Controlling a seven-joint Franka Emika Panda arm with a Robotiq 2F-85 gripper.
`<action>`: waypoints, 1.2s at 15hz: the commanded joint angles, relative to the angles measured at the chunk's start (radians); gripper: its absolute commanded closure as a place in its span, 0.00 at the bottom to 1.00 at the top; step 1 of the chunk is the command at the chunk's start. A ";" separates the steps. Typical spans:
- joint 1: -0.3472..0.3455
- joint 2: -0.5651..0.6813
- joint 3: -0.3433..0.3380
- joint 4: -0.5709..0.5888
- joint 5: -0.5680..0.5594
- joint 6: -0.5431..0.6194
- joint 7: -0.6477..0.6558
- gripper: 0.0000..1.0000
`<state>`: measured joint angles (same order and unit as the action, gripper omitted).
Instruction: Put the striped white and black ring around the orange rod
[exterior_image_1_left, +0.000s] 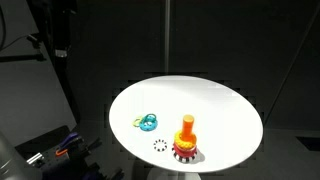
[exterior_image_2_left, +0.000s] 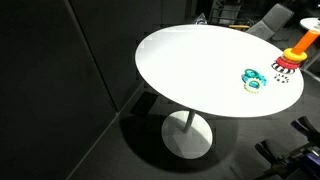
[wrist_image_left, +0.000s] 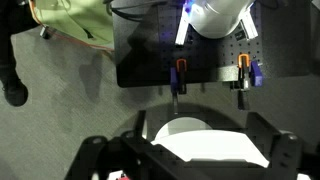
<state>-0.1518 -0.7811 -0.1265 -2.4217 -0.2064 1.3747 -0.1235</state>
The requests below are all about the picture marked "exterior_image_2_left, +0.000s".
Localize black white striped base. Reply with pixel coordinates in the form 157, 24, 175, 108
271, 62, 295, 74

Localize orange rod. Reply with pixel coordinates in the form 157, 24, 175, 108
292, 30, 320, 55

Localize orange yellow bar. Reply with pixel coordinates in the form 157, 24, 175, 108
228, 25, 250, 29

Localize grey chair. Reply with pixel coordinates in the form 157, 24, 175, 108
246, 3, 294, 40

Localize black clamp tool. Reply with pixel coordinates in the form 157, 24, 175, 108
254, 116, 320, 180

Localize white table pedestal base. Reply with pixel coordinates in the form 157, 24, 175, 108
161, 111, 213, 159

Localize blue ring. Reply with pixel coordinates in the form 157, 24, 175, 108
241, 74, 268, 87

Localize yellow toothed ring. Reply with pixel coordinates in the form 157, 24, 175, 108
243, 78, 262, 95

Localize teal ring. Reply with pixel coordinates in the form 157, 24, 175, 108
244, 68, 262, 78

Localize red ring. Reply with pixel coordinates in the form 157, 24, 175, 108
275, 56, 301, 70

